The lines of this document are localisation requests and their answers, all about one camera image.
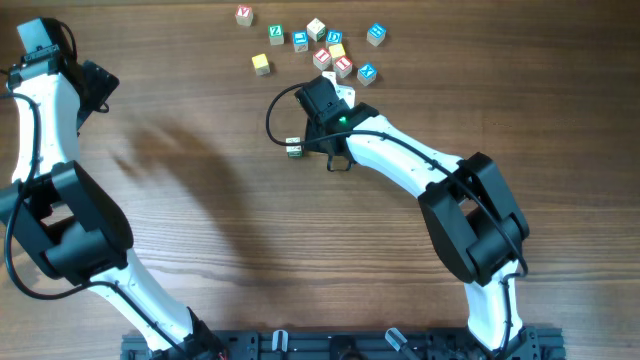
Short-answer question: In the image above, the blue D wooden block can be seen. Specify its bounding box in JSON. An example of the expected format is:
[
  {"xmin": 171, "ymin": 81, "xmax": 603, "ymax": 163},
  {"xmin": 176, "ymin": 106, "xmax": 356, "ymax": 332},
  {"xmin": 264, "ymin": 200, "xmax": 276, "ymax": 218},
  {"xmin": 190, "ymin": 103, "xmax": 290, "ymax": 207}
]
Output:
[{"xmin": 325, "ymin": 29, "xmax": 343, "ymax": 47}]

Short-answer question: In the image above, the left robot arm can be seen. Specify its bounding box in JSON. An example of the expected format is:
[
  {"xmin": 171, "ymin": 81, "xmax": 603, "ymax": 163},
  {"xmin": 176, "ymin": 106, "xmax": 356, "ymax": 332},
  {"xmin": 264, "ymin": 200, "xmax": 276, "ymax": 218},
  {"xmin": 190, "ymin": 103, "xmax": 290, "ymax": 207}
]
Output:
[{"xmin": 1, "ymin": 17, "xmax": 227, "ymax": 359}]

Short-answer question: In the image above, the yellow C wooden block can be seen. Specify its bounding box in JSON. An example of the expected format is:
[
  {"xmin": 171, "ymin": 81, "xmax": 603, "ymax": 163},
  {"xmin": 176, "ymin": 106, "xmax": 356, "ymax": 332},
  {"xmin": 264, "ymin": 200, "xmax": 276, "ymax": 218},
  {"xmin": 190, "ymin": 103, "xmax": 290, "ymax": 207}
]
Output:
[{"xmin": 328, "ymin": 43, "xmax": 345, "ymax": 62}]

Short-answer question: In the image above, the plain animal wooden block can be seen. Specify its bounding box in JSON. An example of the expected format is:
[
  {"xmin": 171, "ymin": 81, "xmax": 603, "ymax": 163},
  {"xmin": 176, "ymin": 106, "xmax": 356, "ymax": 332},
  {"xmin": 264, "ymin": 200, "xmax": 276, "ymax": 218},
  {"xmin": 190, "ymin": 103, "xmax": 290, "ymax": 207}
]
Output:
[{"xmin": 306, "ymin": 18, "xmax": 326, "ymax": 42}]

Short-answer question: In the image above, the blue L wooden block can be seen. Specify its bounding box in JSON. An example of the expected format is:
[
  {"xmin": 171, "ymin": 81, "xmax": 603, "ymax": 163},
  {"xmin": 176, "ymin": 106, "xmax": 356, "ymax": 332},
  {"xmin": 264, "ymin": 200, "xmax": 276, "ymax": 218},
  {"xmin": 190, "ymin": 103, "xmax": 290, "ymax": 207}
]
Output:
[{"xmin": 292, "ymin": 31, "xmax": 309, "ymax": 53}]

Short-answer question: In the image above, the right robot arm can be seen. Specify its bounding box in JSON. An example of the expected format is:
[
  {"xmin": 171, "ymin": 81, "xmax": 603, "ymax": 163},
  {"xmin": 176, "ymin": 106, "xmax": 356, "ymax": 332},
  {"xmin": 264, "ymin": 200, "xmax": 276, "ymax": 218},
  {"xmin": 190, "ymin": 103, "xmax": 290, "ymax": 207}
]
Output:
[{"xmin": 295, "ymin": 76, "xmax": 529, "ymax": 358}]

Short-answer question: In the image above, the red I wooden block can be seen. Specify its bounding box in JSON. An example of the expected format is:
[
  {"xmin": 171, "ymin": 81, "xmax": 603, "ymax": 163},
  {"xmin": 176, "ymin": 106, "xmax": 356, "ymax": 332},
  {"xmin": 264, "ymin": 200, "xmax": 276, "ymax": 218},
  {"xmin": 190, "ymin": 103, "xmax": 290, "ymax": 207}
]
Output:
[{"xmin": 313, "ymin": 48, "xmax": 332, "ymax": 71}]

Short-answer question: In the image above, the green edged picture block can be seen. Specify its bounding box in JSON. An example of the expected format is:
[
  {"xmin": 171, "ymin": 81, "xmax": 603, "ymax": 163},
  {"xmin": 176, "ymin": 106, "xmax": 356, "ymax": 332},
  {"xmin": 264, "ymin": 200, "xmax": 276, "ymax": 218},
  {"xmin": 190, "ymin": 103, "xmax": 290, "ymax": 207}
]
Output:
[{"xmin": 285, "ymin": 137, "xmax": 304, "ymax": 158}]

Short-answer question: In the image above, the blue H wooden block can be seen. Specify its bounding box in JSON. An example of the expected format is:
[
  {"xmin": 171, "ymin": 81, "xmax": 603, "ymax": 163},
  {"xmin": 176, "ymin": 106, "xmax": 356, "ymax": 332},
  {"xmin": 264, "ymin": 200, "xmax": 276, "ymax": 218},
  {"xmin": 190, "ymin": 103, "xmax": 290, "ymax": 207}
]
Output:
[{"xmin": 367, "ymin": 23, "xmax": 387, "ymax": 47}]

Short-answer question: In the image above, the left black cable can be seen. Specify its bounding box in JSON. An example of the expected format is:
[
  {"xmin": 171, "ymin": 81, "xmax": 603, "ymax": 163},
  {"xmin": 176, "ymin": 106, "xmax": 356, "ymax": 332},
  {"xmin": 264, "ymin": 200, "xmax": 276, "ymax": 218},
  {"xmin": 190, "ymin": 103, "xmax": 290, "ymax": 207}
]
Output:
[{"xmin": 0, "ymin": 92, "xmax": 186, "ymax": 360}]

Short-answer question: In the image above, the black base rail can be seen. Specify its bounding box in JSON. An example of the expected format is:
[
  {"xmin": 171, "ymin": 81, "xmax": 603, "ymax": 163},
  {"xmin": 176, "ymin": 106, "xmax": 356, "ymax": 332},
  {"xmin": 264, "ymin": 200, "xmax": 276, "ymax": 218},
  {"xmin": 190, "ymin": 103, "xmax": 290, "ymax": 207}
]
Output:
[{"xmin": 120, "ymin": 326, "xmax": 567, "ymax": 360}]

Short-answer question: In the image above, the red letter wooden block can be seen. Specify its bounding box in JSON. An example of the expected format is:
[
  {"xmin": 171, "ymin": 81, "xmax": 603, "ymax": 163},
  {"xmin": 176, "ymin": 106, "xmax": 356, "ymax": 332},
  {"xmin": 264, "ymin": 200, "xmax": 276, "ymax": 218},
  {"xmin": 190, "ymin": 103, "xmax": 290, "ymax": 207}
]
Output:
[{"xmin": 235, "ymin": 5, "xmax": 254, "ymax": 27}]

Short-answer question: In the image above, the right black cable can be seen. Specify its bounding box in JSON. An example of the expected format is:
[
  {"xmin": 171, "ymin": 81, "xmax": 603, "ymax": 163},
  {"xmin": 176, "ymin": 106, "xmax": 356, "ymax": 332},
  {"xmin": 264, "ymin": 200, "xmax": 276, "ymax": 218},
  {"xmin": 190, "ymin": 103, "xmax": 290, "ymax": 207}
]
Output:
[{"xmin": 264, "ymin": 82, "xmax": 530, "ymax": 360}]

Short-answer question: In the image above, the blue X wooden block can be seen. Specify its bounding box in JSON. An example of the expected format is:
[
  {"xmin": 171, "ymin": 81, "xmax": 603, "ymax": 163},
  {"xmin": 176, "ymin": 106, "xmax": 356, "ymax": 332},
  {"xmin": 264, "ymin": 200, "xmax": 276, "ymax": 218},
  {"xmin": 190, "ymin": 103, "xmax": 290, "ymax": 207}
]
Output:
[{"xmin": 357, "ymin": 63, "xmax": 378, "ymax": 86}]

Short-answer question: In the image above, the green Z wooden block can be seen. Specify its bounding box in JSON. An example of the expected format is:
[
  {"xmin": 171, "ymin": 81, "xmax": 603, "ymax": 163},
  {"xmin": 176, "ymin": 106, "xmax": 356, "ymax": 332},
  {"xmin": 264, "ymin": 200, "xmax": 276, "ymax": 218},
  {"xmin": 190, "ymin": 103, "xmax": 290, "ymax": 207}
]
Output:
[{"xmin": 268, "ymin": 24, "xmax": 285, "ymax": 46}]

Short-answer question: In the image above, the yellow S wooden block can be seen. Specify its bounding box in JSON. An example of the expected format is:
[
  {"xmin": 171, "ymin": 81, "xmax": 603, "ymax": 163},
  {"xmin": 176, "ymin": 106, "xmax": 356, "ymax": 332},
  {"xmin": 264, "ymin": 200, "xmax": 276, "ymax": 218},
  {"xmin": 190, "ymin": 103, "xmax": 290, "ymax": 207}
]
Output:
[{"xmin": 252, "ymin": 54, "xmax": 271, "ymax": 76}]

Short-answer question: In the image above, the red I block lower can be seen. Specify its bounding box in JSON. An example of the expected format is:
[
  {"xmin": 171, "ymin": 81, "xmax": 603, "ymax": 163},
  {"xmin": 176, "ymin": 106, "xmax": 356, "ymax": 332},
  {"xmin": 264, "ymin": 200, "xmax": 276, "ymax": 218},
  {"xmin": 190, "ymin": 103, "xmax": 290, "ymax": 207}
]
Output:
[{"xmin": 334, "ymin": 56, "xmax": 353, "ymax": 78}]

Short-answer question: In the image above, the black cable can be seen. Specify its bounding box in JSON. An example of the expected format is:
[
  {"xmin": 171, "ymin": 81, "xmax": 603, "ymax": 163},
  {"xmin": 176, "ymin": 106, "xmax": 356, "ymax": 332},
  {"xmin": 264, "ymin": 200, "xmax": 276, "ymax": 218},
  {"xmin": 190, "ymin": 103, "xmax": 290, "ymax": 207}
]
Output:
[
  {"xmin": 0, "ymin": 92, "xmax": 186, "ymax": 360},
  {"xmin": 264, "ymin": 82, "xmax": 530, "ymax": 360}
]

